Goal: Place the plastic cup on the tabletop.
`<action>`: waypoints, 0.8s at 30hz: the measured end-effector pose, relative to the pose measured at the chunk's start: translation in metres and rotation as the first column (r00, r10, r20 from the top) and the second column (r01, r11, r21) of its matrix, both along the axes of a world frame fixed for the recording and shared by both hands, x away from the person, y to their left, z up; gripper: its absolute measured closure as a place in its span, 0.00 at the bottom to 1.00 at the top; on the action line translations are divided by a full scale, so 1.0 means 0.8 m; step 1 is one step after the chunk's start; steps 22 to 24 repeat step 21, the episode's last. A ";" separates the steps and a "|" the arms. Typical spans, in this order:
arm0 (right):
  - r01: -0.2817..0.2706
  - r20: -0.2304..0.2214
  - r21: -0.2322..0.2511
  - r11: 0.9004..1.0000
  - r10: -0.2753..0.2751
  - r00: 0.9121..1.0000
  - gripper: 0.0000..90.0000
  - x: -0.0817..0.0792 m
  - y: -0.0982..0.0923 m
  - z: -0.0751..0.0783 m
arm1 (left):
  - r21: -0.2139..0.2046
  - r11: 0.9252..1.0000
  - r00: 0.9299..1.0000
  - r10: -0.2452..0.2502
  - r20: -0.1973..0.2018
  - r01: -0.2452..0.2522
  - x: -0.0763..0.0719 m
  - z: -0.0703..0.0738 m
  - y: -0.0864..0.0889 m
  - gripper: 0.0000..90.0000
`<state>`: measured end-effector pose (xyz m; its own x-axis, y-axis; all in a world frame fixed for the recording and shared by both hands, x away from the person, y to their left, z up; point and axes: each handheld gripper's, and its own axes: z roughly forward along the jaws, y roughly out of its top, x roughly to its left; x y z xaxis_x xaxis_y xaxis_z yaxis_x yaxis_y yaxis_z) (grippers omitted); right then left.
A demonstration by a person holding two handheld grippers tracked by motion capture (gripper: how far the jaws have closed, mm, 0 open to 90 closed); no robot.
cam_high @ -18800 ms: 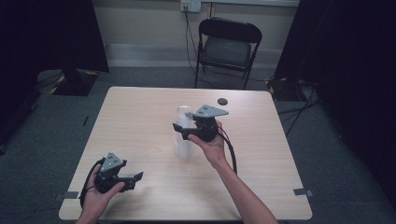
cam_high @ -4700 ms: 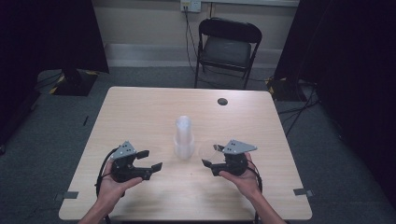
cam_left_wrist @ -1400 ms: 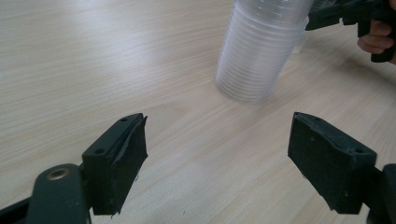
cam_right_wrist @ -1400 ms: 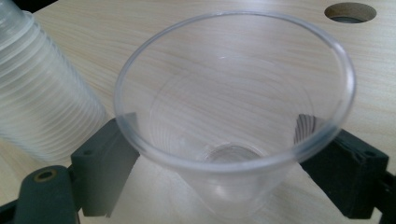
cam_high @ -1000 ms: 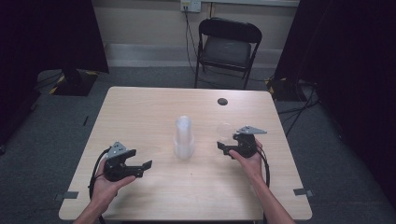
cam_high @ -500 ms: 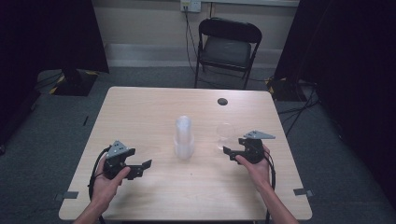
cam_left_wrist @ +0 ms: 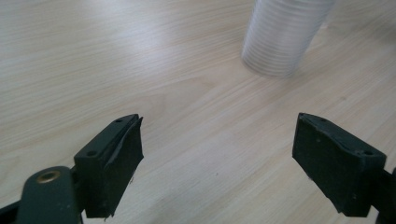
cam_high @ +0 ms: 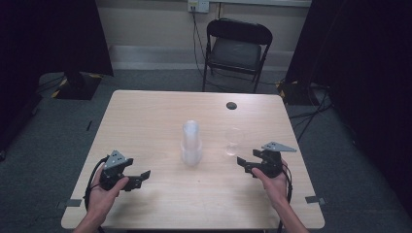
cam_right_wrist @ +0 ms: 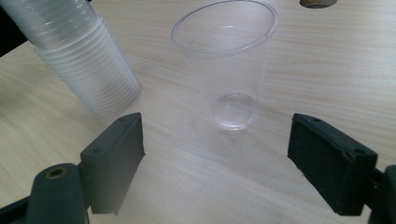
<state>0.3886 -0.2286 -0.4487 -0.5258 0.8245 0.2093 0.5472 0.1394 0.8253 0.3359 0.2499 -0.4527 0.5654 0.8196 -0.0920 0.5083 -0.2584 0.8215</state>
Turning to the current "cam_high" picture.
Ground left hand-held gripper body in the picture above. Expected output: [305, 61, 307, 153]
[99, 150, 135, 191]

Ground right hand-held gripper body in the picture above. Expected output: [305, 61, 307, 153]
[253, 141, 297, 180]

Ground single clear plastic cup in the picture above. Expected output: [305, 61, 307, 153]
[224, 126, 244, 157]

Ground stack of clear plastic cups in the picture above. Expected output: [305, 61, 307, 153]
[180, 119, 204, 168]

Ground person's right hand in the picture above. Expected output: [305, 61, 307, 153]
[251, 168, 290, 209]

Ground person's left hand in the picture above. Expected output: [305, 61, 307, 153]
[86, 166, 130, 217]

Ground grey tape strip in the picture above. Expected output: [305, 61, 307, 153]
[304, 195, 326, 206]
[56, 198, 83, 210]

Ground black stand base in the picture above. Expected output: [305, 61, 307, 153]
[51, 71, 104, 101]
[277, 80, 314, 107]

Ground black folding chair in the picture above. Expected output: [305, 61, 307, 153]
[201, 17, 274, 94]

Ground dark curtain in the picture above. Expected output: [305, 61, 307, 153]
[285, 0, 412, 216]
[0, 0, 115, 156]

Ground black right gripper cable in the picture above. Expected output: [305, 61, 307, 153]
[277, 162, 294, 233]

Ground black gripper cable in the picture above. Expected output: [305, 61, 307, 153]
[83, 155, 111, 233]
[277, 162, 294, 233]

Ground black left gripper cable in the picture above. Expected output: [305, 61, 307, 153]
[83, 155, 111, 233]

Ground black floor cables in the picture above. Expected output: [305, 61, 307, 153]
[289, 83, 334, 144]

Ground white wall socket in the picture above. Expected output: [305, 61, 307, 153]
[187, 0, 211, 15]

